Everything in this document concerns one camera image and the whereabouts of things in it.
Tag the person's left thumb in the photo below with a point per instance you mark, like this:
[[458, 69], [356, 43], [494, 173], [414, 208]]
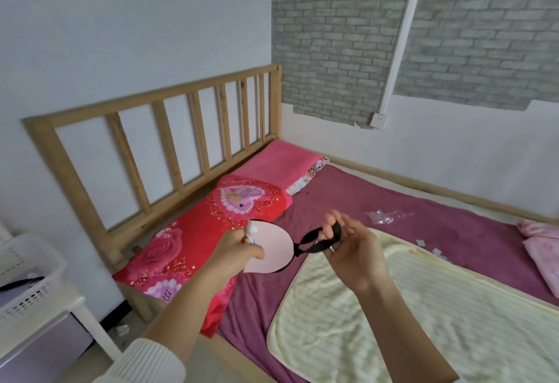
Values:
[[254, 252]]

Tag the red floral pillow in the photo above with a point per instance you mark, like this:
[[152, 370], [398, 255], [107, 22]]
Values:
[[192, 238]]

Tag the white scrap of litter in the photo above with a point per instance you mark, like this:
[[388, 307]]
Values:
[[122, 330]]

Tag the person's left hand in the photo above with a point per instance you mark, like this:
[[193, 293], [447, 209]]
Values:
[[229, 250]]

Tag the maroon bed sheet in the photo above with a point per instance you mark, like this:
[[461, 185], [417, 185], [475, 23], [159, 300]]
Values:
[[349, 195]]

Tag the person's right hand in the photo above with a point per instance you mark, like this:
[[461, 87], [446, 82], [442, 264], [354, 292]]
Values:
[[358, 260]]

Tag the pink towel pillow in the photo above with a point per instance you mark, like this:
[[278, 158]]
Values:
[[284, 164]]

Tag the white plastic basket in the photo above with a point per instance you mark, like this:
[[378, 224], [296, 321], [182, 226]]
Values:
[[30, 273]]

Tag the person's right thumb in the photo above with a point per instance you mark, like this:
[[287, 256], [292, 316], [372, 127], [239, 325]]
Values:
[[325, 238]]

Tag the cream striped towel blanket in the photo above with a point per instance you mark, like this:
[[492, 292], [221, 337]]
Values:
[[458, 308]]

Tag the purple storage box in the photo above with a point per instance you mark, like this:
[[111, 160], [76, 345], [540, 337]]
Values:
[[39, 352]]

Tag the light pink folded quilt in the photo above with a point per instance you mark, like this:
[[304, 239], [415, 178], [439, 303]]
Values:
[[543, 249]]

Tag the person's left forearm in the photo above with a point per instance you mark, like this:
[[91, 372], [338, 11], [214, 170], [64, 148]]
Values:
[[174, 321]]

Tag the white wall socket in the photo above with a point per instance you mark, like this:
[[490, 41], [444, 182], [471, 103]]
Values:
[[378, 120]]

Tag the white bedside table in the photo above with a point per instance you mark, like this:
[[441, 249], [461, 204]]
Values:
[[52, 313]]

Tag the clear plastic wrapper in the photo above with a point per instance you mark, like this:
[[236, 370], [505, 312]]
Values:
[[386, 216]]

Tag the person's right forearm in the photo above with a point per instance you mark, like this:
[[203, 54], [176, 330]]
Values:
[[401, 339]]

